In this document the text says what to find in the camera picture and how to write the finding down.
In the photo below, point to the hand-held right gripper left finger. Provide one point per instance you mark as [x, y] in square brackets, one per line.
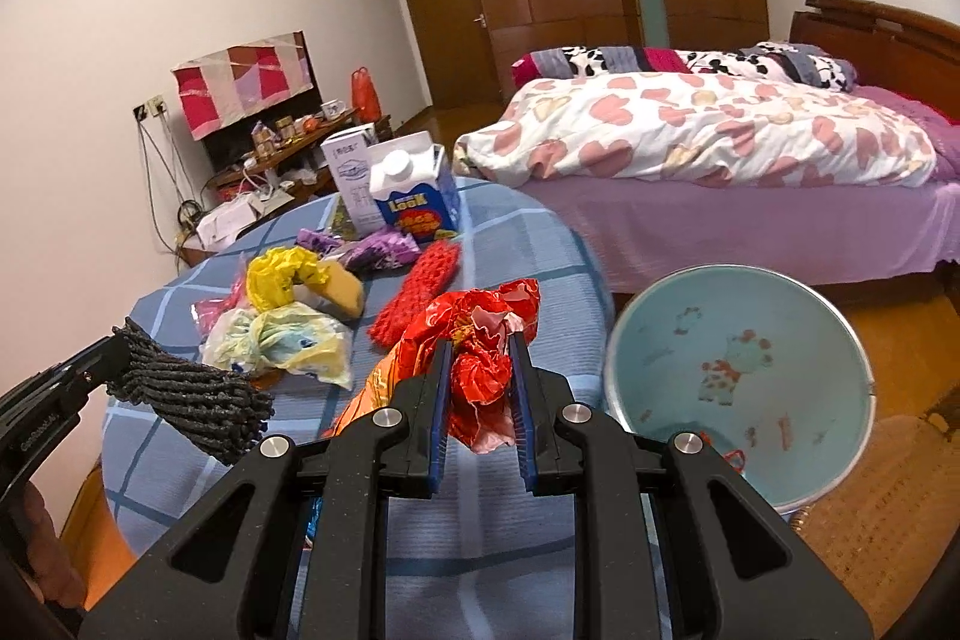
[439, 415]

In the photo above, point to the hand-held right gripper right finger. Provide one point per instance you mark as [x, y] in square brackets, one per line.
[521, 407]

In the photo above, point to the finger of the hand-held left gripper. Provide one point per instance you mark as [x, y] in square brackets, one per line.
[75, 377]

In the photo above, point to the red orange foil wrapper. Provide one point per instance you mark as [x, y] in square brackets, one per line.
[480, 377]

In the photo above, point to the dark grey knitted cloth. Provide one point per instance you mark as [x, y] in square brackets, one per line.
[187, 400]

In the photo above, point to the red knitted scrubber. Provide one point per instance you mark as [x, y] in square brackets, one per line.
[416, 295]

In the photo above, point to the clear red print plastic bag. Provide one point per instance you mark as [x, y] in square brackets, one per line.
[214, 314]

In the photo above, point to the yellow sponge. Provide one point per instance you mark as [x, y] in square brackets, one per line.
[341, 291]

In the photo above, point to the pale yellow blue plastic bag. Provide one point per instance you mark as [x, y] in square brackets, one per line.
[292, 340]

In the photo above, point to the light blue basin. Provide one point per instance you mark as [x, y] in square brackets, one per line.
[787, 310]

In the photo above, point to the person's left hand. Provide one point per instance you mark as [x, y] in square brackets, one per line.
[45, 550]

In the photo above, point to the blue checked tablecloth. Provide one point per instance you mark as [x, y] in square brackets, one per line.
[525, 250]

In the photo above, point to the large purple wrapper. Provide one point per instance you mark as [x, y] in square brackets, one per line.
[382, 250]

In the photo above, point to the small purple wrapper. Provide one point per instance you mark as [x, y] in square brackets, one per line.
[319, 241]

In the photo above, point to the blue white milk carton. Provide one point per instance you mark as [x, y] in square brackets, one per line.
[412, 205]

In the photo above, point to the white cardboard box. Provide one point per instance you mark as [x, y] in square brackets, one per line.
[232, 220]

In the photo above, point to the white printed box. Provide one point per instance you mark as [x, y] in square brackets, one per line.
[349, 175]

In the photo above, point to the purple bed sheet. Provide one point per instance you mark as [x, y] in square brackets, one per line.
[712, 227]

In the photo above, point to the black television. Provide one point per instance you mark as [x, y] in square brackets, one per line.
[240, 145]

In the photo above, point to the wooden tv cabinet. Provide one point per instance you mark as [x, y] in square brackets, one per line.
[375, 132]

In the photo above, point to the heart print duvet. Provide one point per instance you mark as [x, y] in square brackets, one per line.
[675, 130]

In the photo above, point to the white mug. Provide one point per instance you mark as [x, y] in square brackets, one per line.
[333, 110]

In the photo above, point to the red pink patchwork cover cloth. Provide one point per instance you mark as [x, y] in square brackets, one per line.
[240, 85]

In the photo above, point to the wicker chair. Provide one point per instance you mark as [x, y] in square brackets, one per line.
[885, 535]

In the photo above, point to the brown wooden door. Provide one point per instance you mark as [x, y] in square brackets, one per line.
[442, 25]

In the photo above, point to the cow print pillow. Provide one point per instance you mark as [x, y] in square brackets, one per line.
[780, 63]

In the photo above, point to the wooden bed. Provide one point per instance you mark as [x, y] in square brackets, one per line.
[885, 29]

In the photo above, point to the wall socket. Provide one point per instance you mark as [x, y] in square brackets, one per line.
[150, 108]

